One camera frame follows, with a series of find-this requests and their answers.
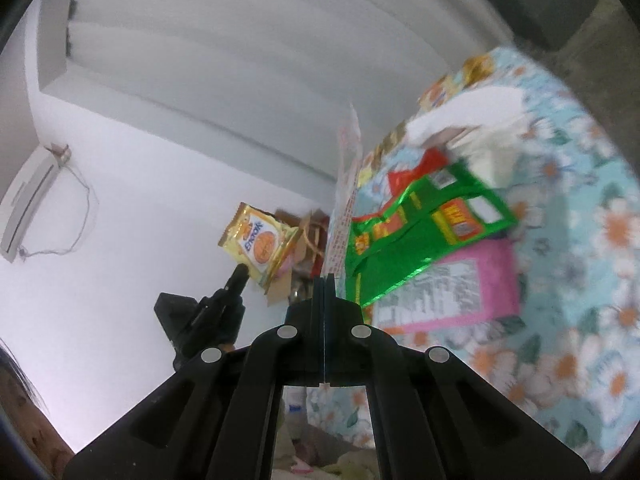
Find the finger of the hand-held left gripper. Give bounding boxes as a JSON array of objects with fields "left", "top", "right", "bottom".
[{"left": 225, "top": 264, "right": 250, "bottom": 298}]

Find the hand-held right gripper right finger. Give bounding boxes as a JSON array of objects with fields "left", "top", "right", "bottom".
[{"left": 325, "top": 275, "right": 593, "bottom": 480}]

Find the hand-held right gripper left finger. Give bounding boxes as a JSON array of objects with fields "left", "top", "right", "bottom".
[{"left": 62, "top": 275, "right": 326, "bottom": 480}]

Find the yellow snack packet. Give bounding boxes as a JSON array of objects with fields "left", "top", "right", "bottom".
[{"left": 217, "top": 202, "right": 302, "bottom": 295}]

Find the green foil snack bag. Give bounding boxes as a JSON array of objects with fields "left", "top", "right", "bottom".
[{"left": 351, "top": 159, "right": 519, "bottom": 307}]

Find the clear printed plastic bag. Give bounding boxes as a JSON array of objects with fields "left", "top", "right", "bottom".
[{"left": 322, "top": 102, "right": 363, "bottom": 283}]

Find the pink printed packet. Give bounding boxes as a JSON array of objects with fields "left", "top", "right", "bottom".
[{"left": 370, "top": 242, "right": 522, "bottom": 337}]

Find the red snack packet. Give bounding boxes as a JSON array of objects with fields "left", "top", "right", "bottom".
[{"left": 387, "top": 147, "right": 451, "bottom": 196}]

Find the white air conditioner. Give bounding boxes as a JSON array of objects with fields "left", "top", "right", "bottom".
[{"left": 0, "top": 144, "right": 71, "bottom": 263}]

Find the floral light blue tablecloth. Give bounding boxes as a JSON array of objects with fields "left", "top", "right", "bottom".
[{"left": 305, "top": 47, "right": 640, "bottom": 472}]

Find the white curtain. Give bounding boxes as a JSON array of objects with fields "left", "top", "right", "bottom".
[{"left": 65, "top": 0, "right": 482, "bottom": 187}]

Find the gold patterned undercloth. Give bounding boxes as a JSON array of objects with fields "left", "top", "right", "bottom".
[{"left": 357, "top": 52, "right": 497, "bottom": 181}]

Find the dark grey cabinet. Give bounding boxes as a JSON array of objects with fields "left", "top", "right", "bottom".
[{"left": 467, "top": 0, "right": 602, "bottom": 52}]

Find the air conditioner cable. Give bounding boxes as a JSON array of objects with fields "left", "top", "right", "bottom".
[{"left": 20, "top": 157, "right": 95, "bottom": 261}]

